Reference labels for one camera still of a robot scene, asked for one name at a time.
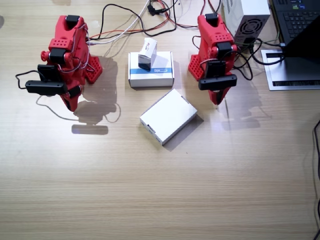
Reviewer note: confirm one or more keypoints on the small white box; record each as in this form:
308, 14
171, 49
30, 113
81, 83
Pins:
148, 53

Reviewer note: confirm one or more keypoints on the red robot arm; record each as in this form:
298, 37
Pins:
212, 32
70, 42

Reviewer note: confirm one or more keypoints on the plain white flat box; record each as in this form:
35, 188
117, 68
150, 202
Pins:
168, 116

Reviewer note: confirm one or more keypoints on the white box with blue stripe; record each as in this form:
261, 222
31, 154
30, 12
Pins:
162, 77

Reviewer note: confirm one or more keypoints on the black webcam on gripper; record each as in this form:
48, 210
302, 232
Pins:
46, 87
217, 82

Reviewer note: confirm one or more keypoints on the white power supply with fan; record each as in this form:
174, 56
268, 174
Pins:
247, 17

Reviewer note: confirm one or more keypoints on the black laptop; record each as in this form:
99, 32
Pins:
297, 17
295, 70

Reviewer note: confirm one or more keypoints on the black plug connector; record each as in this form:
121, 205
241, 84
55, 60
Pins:
154, 8

